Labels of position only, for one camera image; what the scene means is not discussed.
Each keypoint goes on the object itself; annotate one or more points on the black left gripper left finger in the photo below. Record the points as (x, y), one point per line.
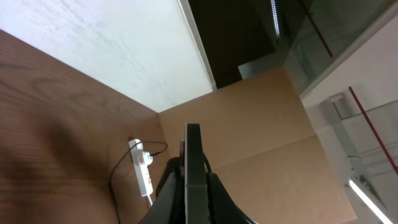
(169, 206)

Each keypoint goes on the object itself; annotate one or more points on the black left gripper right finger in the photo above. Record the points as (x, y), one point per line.
(221, 206)

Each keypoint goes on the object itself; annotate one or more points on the white power strip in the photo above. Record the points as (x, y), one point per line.
(143, 180)

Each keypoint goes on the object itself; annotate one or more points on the brown cardboard panel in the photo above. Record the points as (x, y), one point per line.
(259, 141)

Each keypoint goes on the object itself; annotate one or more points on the white USB wall charger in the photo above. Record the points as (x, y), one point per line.
(139, 156)

